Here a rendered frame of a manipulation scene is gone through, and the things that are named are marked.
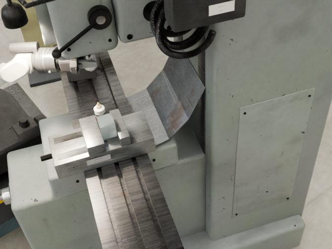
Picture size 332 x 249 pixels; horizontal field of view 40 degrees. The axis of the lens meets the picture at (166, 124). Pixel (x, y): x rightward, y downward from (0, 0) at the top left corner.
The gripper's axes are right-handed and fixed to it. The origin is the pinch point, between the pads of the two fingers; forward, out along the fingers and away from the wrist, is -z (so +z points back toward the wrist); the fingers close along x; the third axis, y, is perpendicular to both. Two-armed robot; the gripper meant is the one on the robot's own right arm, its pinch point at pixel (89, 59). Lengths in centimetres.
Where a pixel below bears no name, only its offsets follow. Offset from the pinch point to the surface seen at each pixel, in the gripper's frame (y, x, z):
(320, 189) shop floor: 122, 36, -108
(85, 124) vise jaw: 16.7, -15.0, 1.9
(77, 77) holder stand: 26.0, 22.4, 12.7
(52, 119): 35.9, 7.5, 22.6
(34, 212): 53, -26, 27
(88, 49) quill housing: -10.7, -9.6, -2.9
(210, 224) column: 90, -8, -43
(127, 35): -14.2, -7.7, -15.6
